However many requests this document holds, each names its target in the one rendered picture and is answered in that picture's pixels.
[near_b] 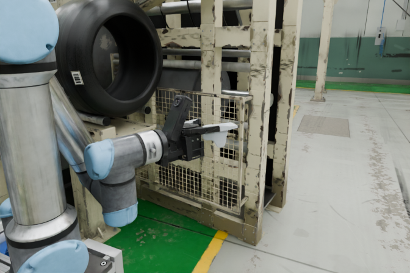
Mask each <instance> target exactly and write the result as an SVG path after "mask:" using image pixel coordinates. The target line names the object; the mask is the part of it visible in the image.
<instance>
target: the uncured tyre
mask: <svg viewBox="0 0 410 273"><path fill-rule="evenodd" d="M55 13H56V15H57V19H58V22H59V36H58V40H57V43H56V45H55V47H54V49H55V53H56V63H57V72H56V73H55V74H54V75H55V77H56V78H57V80H58V81H59V84H60V85H61V87H63V89H64V92H65V93H66V95H67V96H69V97H70V98H69V100H70V101H71V103H72V105H73V107H74V108H75V109H76V110H79V111H82V112H86V113H92V114H95V115H100V116H106V117H110V118H111V117H122V116H127V115H130V114H133V113H135V112H136V111H138V110H140V109H141V108H142V107H143V106H144V105H145V104H146V103H147V102H148V101H149V100H150V99H151V97H152V95H153V94H154V92H155V90H156V88H157V86H158V84H159V81H160V77H161V74H162V67H163V52H162V45H161V42H160V38H159V35H158V33H157V30H156V28H155V27H154V24H153V22H152V21H151V20H150V18H149V16H148V15H147V14H146V13H145V12H144V11H143V10H142V9H141V8H140V7H139V6H138V5H137V4H135V3H134V2H132V1H130V0H71V1H68V2H67V3H65V4H64V5H62V6H60V7H59V8H58V9H57V10H56V11H55ZM102 26H104V27H105V28H106V29H107V30H108V31H109V32H110V33H111V34H112V36H113V38H114V40H115V42H116V44H117V48H118V53H119V65H118V71H117V74H116V76H115V78H114V80H113V82H112V83H111V84H110V85H109V86H108V87H107V88H106V89H105V90H104V89H103V88H102V86H101V85H100V83H99V82H98V79H97V77H96V74H95V70H94V67H93V45H94V42H95V38H96V36H97V34H98V32H99V30H100V28H101V27H102ZM71 71H79V72H80V74H81V77H82V81H83V83H84V84H83V85H75V83H74V80H73V77H72V75H71Z"/></svg>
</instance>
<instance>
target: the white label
mask: <svg viewBox="0 0 410 273"><path fill-rule="evenodd" d="M71 75H72V77H73V80H74V83H75V85H83V84H84V83H83V81H82V77H81V74H80V72H79V71H71Z"/></svg>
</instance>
